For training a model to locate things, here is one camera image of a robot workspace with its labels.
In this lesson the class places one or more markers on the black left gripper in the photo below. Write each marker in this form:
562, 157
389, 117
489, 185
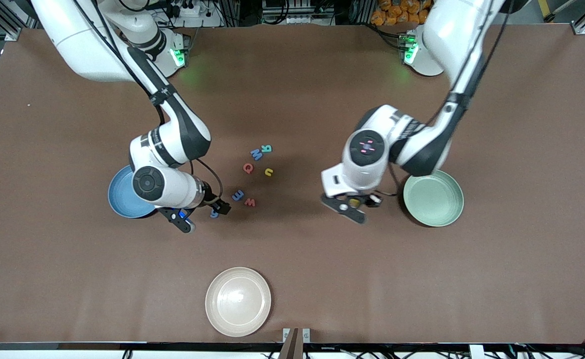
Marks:
366, 199

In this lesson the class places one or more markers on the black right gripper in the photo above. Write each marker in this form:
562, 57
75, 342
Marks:
214, 199

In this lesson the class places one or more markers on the red lowercase letter w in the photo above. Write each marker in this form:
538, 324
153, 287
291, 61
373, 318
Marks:
250, 203

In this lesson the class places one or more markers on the red capital letter Q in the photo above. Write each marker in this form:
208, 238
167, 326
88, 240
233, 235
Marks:
245, 168

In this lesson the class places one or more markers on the blue capital letter W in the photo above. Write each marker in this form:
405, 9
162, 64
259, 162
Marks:
256, 155

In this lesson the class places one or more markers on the teal capital letter R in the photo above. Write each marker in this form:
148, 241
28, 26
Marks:
267, 149

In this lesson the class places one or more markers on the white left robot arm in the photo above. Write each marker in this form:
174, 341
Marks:
452, 30

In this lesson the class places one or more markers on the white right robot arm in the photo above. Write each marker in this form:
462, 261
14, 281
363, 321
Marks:
88, 45

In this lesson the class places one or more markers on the green plate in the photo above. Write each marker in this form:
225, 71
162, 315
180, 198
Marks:
434, 202

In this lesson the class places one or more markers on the beige plate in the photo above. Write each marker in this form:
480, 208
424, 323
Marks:
237, 301

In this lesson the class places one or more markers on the blue plate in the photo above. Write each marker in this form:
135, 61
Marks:
120, 199

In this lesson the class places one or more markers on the orange packet bag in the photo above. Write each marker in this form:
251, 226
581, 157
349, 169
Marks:
397, 12

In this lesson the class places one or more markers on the grey electronics box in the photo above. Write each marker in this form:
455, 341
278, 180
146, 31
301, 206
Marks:
297, 17

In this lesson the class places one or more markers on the white power strip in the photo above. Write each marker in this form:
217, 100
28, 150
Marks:
190, 11

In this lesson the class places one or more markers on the white left camera mount block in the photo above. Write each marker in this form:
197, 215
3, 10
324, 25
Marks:
352, 182

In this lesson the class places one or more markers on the small grey bracket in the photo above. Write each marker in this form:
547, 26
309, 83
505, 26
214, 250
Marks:
306, 335
287, 335

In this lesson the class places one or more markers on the brown stand post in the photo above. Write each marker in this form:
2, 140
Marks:
291, 349

